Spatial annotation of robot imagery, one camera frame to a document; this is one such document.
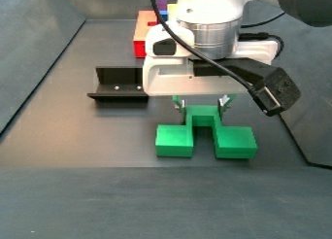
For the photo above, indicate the red base board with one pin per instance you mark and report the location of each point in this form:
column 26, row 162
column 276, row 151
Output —
column 146, row 20

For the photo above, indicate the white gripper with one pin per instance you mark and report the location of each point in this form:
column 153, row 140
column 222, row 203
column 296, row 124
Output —
column 168, row 74

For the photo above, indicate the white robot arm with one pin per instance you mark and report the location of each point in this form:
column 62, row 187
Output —
column 197, row 56

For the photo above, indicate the green bridge-shaped block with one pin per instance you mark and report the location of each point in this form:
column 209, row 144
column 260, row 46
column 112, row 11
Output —
column 233, row 141

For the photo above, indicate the blue post right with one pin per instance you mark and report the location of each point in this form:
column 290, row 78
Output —
column 164, row 15

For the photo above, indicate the purple post right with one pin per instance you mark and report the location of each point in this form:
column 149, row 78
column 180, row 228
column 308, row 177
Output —
column 161, row 5

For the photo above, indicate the black angle fixture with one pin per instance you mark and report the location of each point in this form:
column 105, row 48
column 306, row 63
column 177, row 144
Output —
column 120, row 84

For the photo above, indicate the yellow long bar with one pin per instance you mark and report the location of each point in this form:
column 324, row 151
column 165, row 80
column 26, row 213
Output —
column 170, row 10

